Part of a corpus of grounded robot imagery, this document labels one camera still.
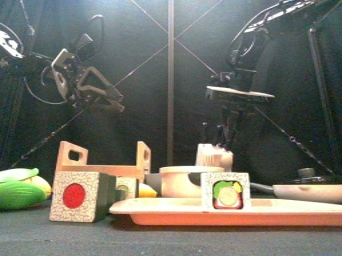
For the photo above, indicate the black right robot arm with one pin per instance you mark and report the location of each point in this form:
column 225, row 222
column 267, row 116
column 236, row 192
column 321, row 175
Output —
column 285, row 20

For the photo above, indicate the grey vertical frame pole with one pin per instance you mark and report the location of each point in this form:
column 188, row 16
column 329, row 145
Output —
column 170, row 83

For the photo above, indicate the plush corn green husk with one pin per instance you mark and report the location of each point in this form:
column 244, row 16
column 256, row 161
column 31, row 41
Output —
column 21, row 195

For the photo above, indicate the dark metal frame post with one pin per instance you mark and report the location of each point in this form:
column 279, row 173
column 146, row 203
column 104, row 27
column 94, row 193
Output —
column 321, row 100

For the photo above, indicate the sushi block with red centre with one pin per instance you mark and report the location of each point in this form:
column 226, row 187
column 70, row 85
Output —
column 75, row 196

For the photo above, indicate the white toy pot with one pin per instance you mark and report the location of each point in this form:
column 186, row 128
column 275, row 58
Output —
column 178, row 183

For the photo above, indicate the pink plastic tray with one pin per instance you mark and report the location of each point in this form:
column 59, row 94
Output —
column 178, row 213

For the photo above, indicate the yellow toy lemon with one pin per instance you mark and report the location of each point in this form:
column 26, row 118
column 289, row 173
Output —
column 148, row 191

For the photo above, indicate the white toy frying pan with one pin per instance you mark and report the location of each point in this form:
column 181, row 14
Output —
column 312, row 193

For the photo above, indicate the white knife block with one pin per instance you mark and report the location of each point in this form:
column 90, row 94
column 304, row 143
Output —
column 214, row 159

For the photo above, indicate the black pot lid with knob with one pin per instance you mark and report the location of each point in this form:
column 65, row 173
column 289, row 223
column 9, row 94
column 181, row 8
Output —
column 308, row 175

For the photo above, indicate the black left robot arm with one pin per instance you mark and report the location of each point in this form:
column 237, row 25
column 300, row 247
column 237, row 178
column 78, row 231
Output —
column 18, row 65

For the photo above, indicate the small sushi block green centre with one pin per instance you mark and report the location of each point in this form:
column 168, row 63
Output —
column 128, row 186

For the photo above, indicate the sushi block with green filling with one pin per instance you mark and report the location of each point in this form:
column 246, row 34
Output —
column 226, row 193

